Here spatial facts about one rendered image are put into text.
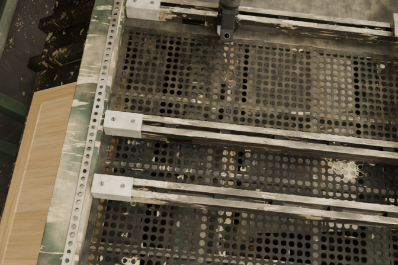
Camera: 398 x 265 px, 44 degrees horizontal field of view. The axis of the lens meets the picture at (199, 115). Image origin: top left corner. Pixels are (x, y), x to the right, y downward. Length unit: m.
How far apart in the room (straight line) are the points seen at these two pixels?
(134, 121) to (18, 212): 0.72
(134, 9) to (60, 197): 0.74
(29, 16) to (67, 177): 1.37
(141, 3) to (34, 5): 1.09
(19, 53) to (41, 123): 0.58
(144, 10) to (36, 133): 0.75
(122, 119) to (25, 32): 1.24
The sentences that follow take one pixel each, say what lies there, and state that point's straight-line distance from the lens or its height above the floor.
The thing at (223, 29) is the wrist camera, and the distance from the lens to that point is 1.73.
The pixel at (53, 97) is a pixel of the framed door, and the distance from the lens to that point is 2.25.
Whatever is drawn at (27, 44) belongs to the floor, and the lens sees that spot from 2.76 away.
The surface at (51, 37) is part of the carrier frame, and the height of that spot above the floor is 0.24.
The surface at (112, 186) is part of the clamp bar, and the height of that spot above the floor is 0.98.
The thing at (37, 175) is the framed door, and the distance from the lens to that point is 2.13.
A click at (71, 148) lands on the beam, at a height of 0.84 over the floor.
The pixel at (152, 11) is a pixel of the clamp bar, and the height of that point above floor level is 1.00.
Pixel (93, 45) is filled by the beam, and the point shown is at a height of 0.84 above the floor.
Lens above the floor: 2.02
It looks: 31 degrees down
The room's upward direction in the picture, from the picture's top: 80 degrees clockwise
